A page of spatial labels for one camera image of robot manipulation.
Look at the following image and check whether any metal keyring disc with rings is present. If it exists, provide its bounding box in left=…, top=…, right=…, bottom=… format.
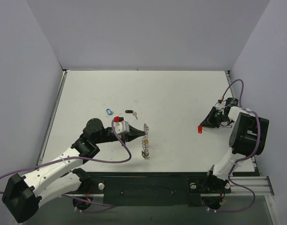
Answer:
left=142, top=124, right=150, bottom=159

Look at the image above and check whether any red tag key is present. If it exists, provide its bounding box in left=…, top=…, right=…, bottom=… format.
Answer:
left=198, top=125, right=203, bottom=134

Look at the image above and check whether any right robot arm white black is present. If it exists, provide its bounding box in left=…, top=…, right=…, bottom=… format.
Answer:
left=198, top=97, right=270, bottom=192

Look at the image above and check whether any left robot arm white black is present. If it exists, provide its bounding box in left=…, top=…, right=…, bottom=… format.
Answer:
left=2, top=116, right=147, bottom=223

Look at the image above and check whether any black tag key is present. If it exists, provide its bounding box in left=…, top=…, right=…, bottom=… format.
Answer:
left=125, top=110, right=138, bottom=120

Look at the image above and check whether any blue tag key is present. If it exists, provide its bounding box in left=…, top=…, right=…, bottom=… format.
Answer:
left=106, top=108, right=113, bottom=117

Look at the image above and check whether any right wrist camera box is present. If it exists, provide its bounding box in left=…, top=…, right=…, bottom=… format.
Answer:
left=214, top=100, right=226, bottom=110

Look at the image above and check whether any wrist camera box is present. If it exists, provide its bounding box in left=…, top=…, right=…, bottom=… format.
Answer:
left=214, top=100, right=226, bottom=110
left=113, top=116, right=130, bottom=135

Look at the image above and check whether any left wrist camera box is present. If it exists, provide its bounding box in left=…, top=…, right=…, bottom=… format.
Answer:
left=113, top=116, right=130, bottom=135

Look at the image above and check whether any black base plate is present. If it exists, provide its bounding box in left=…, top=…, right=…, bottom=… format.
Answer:
left=61, top=172, right=228, bottom=208

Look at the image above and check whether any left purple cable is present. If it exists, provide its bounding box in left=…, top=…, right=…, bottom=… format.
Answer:
left=0, top=118, right=132, bottom=213

